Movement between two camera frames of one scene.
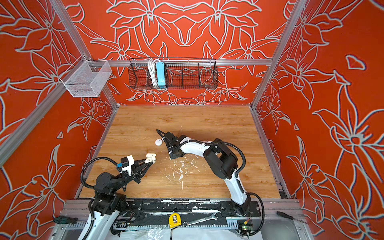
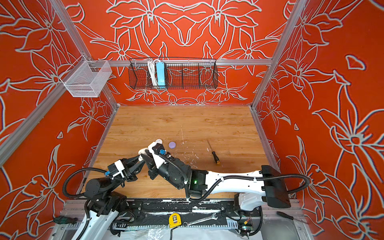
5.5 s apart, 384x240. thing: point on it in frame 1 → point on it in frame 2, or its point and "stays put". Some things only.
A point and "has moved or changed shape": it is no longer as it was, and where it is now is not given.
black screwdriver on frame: x=286 y=215 stays put
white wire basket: x=86 y=78 stays put
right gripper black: x=171 y=156 → x=152 y=172
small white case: x=150 y=157 has moved or changed shape
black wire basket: x=180 y=74 stays put
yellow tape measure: x=175 y=220 stays put
